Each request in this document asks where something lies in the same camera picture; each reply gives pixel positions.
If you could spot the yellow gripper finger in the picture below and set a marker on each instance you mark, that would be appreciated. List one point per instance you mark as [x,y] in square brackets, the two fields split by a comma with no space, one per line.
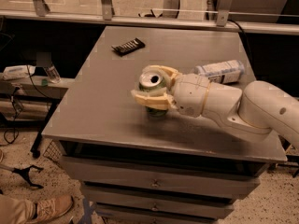
[170,74]
[159,99]

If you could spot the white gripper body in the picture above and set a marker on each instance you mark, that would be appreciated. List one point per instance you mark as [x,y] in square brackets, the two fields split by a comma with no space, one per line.
[191,93]

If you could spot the green soda can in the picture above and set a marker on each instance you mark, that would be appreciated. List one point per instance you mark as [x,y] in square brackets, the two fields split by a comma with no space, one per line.
[152,81]

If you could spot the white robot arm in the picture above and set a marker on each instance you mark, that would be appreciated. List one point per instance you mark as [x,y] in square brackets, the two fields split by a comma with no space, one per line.
[250,114]

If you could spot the clear plastic bottle white label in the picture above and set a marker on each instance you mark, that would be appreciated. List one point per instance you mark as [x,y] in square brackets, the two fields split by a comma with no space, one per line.
[223,73]

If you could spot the black snack bar wrapper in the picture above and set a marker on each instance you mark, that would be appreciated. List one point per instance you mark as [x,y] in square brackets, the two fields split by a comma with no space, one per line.
[129,47]

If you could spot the grey drawer cabinet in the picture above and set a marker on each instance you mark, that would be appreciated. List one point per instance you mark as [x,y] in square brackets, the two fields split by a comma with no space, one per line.
[168,170]

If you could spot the small water bottle on bench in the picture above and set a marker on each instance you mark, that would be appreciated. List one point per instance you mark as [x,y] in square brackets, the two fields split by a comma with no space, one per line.
[52,74]

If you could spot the low side bench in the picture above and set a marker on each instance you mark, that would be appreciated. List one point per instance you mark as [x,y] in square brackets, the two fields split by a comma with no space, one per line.
[32,89]

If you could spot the white wipes pack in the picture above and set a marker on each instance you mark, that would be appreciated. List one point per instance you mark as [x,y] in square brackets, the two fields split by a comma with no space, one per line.
[18,71]

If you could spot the tan shoe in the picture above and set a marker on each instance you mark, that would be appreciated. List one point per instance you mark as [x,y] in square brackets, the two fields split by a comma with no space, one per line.
[52,208]

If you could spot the black stand foot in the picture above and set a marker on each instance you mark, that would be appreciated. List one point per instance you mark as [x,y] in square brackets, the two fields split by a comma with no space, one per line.
[24,173]

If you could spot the metal window railing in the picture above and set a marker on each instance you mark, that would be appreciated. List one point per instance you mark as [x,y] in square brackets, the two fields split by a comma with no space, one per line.
[254,16]

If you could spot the tan trouser leg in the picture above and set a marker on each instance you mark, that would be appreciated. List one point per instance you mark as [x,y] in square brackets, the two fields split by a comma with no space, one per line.
[15,211]

